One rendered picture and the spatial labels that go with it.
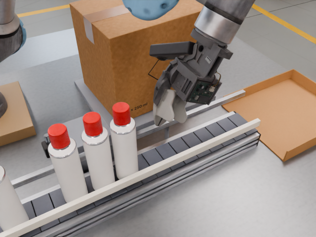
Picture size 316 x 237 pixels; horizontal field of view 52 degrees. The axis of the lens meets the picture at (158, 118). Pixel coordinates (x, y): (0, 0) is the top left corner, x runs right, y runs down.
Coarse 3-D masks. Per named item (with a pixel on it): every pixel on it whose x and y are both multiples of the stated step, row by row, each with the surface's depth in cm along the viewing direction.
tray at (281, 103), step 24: (288, 72) 108; (264, 96) 104; (288, 96) 104; (312, 96) 104; (264, 120) 95; (288, 120) 95; (312, 120) 95; (264, 144) 89; (288, 144) 88; (312, 144) 87
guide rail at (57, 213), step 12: (252, 120) 83; (228, 132) 80; (240, 132) 82; (204, 144) 77; (216, 144) 79; (180, 156) 74; (192, 156) 77; (156, 168) 72; (120, 180) 69; (132, 180) 70; (96, 192) 67; (108, 192) 68; (72, 204) 65; (84, 204) 66; (48, 216) 63; (60, 216) 65; (12, 228) 61; (24, 228) 61; (36, 228) 63
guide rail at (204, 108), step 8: (232, 96) 83; (240, 96) 85; (216, 104) 81; (192, 112) 79; (200, 112) 80; (144, 128) 74; (152, 128) 74; (160, 128) 76; (136, 136) 73; (80, 160) 68; (48, 168) 66; (24, 176) 64; (32, 176) 64; (40, 176) 65; (16, 184) 63; (24, 184) 64
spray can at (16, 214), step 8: (0, 168) 55; (0, 176) 54; (0, 184) 54; (8, 184) 56; (0, 192) 55; (8, 192) 57; (0, 200) 56; (8, 200) 57; (16, 200) 60; (0, 208) 57; (8, 208) 58; (16, 208) 60; (0, 216) 59; (8, 216) 59; (16, 216) 61; (24, 216) 63; (0, 224) 61; (8, 224) 61; (16, 224) 62
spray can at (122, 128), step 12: (120, 108) 61; (120, 120) 61; (132, 120) 64; (120, 132) 62; (132, 132) 63; (120, 144) 64; (132, 144) 66; (120, 156) 67; (132, 156) 68; (120, 168) 70; (132, 168) 70
